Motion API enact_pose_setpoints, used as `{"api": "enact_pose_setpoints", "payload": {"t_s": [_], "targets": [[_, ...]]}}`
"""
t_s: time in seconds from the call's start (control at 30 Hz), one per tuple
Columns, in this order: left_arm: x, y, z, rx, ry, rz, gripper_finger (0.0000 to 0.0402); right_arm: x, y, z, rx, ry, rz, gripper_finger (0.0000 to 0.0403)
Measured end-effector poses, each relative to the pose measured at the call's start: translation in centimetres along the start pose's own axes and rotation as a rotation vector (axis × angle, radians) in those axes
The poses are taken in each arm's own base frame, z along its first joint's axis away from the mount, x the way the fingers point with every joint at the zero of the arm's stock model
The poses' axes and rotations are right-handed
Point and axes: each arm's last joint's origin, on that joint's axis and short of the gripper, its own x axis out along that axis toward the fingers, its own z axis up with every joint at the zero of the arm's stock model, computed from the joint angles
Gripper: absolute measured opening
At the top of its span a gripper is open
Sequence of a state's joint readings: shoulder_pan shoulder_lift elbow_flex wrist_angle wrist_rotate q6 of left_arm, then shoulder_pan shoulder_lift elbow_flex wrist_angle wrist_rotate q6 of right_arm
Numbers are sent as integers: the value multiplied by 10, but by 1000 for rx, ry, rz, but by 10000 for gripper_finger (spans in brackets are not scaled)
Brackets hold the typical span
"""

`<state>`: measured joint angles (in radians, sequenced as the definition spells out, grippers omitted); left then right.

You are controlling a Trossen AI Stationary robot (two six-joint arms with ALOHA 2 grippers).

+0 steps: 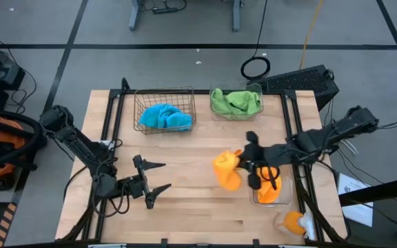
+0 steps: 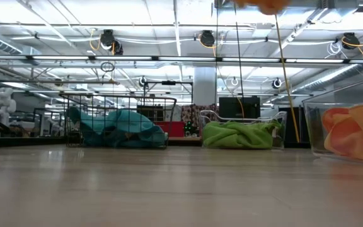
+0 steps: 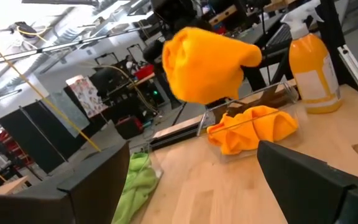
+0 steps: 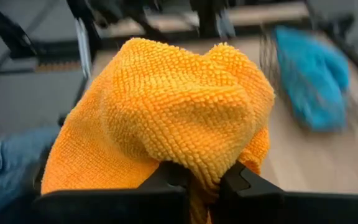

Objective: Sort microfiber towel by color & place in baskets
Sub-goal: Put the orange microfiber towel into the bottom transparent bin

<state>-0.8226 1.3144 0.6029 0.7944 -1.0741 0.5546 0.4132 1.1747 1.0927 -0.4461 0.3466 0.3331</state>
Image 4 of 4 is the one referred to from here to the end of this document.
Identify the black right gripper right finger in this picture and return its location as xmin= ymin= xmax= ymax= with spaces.
xmin=211 ymin=161 xmax=358 ymax=224

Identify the orange black hazard floor strip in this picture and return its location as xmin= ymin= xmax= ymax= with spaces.
xmin=35 ymin=60 xmax=85 ymax=73

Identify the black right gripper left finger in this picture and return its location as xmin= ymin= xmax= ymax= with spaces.
xmin=32 ymin=161 xmax=190 ymax=224

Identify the blue microfiber towel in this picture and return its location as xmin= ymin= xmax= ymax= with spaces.
xmin=273 ymin=26 xmax=351 ymax=94
xmin=283 ymin=62 xmax=349 ymax=132

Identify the orange microfiber towel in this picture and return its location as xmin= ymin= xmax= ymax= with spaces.
xmin=40 ymin=37 xmax=275 ymax=224

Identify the copper wire basket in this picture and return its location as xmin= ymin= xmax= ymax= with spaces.
xmin=258 ymin=26 xmax=354 ymax=133

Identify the black aluminium table frame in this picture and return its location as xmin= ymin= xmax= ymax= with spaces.
xmin=0 ymin=0 xmax=358 ymax=91

